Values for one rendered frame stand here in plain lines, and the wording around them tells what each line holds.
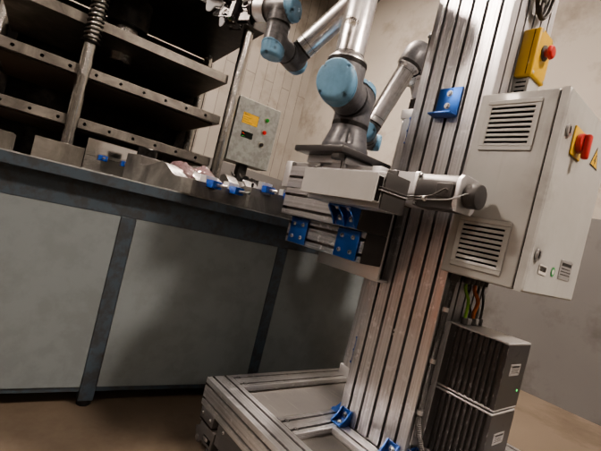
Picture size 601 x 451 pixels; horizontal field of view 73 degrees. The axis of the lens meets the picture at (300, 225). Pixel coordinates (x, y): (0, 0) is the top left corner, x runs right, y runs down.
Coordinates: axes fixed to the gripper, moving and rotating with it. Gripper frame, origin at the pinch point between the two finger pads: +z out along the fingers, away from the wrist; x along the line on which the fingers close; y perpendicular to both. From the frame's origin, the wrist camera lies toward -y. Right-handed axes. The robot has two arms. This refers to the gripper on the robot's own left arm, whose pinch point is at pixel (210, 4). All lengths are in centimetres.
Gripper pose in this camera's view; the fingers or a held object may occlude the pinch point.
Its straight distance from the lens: 162.9
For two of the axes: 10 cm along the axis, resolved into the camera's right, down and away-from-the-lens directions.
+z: -8.8, -2.2, 4.2
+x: 3.7, 2.3, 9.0
